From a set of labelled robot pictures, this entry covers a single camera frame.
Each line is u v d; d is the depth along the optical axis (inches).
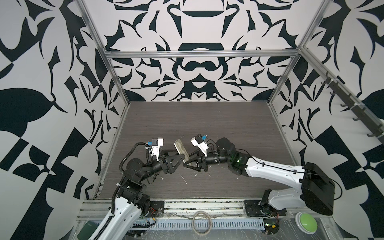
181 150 25.1
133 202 21.0
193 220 27.6
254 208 29.4
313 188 16.5
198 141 24.6
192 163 26.1
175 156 26.5
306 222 27.1
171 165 22.8
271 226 27.8
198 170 24.5
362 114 21.5
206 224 28.0
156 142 23.8
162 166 23.0
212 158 24.7
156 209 28.9
